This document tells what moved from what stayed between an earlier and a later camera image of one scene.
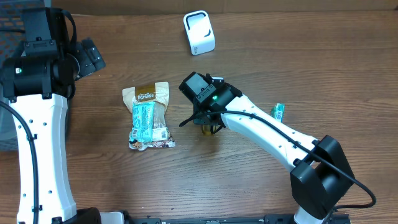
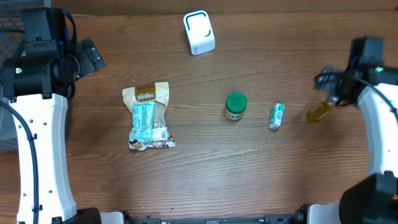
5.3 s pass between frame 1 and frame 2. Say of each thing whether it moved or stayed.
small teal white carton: stayed
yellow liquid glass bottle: moved
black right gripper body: moved
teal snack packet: stayed
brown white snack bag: stayed
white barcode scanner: stayed
